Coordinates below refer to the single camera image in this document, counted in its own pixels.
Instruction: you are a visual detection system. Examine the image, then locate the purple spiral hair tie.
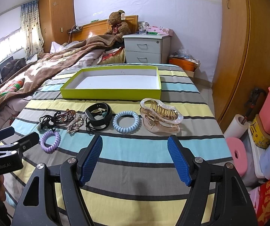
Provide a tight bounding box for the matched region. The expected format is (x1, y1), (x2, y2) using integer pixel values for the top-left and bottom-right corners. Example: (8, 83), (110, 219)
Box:
(39, 130), (62, 153)

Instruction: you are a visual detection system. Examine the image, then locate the black bear hair tie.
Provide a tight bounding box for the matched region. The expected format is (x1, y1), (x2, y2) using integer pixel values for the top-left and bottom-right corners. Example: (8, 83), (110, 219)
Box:
(37, 111), (62, 132)

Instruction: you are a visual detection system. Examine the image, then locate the rhinestone hair clip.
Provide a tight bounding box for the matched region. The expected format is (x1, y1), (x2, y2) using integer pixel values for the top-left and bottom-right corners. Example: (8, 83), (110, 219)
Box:
(67, 114), (84, 135)

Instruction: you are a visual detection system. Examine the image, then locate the light blue spiral hair tie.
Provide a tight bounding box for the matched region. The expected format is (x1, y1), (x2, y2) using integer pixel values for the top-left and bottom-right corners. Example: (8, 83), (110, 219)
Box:
(112, 110), (141, 134)

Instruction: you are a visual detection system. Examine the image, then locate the clear gold hair claw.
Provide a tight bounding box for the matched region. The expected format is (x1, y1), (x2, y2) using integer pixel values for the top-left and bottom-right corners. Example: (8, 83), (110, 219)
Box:
(140, 98), (184, 134)

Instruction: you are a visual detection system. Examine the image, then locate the left hand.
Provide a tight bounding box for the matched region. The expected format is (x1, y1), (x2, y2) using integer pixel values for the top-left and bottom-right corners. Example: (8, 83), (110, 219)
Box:
(0, 175), (6, 202)

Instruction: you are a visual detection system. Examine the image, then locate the striped table cloth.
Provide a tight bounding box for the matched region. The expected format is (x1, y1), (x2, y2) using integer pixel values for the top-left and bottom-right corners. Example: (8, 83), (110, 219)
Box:
(5, 64), (232, 225)

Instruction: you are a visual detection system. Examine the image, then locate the brown plush blanket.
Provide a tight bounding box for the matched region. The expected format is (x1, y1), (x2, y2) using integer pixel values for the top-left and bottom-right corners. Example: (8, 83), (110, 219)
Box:
(0, 35), (117, 111)

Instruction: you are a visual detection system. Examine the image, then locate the pink foam stool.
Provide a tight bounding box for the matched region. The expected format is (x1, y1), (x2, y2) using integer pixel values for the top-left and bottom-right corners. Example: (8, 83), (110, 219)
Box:
(226, 137), (248, 177)

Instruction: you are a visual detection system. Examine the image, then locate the white paper roll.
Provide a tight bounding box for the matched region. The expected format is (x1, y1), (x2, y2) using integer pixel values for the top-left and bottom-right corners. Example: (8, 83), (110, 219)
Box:
(224, 114), (249, 139)

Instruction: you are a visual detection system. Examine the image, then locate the green shallow box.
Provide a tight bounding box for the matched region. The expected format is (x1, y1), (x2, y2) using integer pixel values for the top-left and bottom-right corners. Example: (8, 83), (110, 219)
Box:
(60, 64), (162, 101)

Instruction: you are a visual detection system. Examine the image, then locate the yellow tin box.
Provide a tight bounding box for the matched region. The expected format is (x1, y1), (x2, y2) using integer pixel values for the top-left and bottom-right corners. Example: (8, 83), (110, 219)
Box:
(250, 114), (270, 149)

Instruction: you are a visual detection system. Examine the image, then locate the floral curtain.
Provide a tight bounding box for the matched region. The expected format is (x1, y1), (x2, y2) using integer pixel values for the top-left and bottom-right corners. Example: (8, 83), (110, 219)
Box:
(20, 0), (44, 59)

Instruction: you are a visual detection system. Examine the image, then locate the orange basket with clutter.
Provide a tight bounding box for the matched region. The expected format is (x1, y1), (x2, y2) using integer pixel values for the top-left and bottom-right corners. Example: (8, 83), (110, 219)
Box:
(168, 49), (200, 72)

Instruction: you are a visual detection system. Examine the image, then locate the white bedside drawer cabinet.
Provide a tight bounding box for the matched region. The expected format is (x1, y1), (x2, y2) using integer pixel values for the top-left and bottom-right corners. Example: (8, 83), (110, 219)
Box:
(123, 34), (171, 64)

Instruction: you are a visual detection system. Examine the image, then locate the wooden headboard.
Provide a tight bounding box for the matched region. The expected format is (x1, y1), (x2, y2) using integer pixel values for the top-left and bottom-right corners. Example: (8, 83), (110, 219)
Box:
(72, 15), (139, 41)

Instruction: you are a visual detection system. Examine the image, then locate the power strip on headboard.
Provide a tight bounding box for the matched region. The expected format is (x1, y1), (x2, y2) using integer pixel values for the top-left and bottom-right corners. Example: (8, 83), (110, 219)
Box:
(67, 25), (82, 34)

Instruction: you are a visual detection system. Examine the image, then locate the brown teddy bear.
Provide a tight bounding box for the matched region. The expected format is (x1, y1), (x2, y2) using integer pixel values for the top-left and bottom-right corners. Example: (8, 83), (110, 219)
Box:
(104, 10), (131, 42)

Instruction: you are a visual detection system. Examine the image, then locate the pink tissue box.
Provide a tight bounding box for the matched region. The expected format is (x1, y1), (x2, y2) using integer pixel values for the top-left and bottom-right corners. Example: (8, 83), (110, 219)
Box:
(147, 26), (174, 37)

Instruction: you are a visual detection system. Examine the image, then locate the large wooden wardrobe right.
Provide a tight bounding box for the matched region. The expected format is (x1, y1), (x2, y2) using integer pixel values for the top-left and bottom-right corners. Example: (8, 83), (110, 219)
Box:
(212, 0), (270, 132)

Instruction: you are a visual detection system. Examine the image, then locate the tall wooden wardrobe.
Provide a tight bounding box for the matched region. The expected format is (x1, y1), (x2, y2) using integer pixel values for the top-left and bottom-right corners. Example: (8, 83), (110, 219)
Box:
(38, 0), (75, 53)

